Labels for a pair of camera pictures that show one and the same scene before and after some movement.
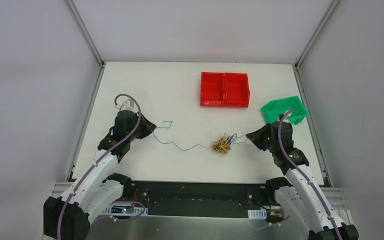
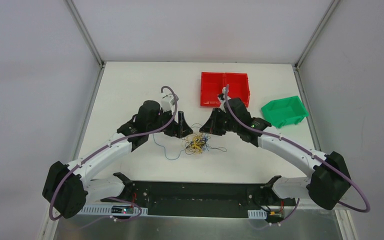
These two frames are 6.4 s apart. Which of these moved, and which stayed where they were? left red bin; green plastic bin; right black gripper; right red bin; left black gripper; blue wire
Moved: left black gripper; right black gripper; blue wire
Stayed: green plastic bin; left red bin; right red bin
